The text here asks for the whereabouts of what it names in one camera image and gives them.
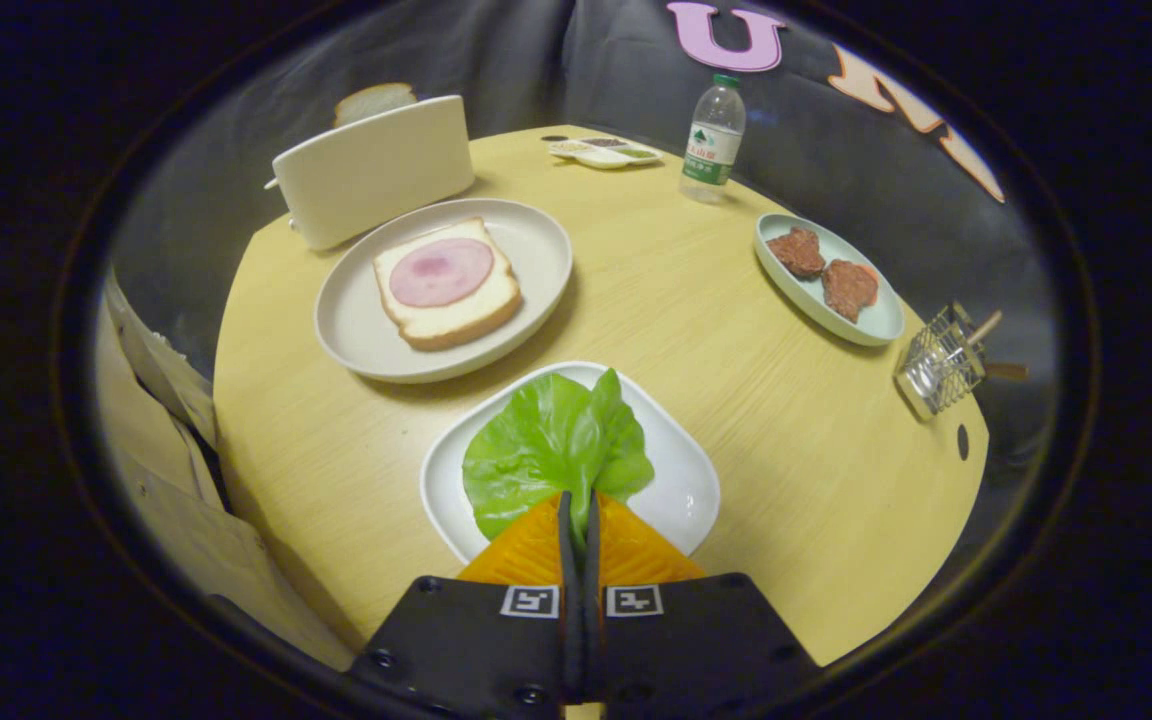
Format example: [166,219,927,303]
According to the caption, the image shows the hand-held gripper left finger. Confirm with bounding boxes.
[351,490,577,716]

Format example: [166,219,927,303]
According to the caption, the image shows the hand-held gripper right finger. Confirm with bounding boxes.
[581,490,817,716]

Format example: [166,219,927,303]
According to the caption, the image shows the green lettuce leaf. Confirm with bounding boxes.
[463,368,655,546]

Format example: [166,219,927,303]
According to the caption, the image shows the plain white bread slice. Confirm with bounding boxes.
[334,82,418,128]

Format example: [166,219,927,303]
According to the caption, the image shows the white rounded square plate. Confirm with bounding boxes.
[420,361,722,566]

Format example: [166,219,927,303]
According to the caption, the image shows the toast slice under ham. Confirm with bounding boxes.
[373,218,524,351]

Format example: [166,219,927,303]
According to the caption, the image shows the round beige plate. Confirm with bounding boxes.
[314,198,574,385]

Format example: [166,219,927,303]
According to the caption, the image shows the pale green oval plate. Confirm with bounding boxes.
[754,212,905,347]

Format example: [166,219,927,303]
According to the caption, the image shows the brown fried meat piece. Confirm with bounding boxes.
[766,227,827,279]

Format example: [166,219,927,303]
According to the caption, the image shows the beige cardboard boxes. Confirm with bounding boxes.
[96,270,357,671]

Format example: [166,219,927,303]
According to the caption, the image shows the fried meat piece orange end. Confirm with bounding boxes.
[821,259,880,323]

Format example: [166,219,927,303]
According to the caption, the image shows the white divided condiment dish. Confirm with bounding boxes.
[548,136,664,170]

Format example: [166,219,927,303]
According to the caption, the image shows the cream toaster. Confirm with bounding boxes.
[264,95,477,251]

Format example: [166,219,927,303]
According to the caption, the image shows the clear plastic water bottle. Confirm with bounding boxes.
[679,73,747,205]

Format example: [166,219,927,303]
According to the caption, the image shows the black backdrop cloth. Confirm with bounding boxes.
[101,0,1057,561]

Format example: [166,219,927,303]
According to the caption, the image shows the metal wire cutlery basket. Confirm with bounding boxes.
[894,302,987,421]

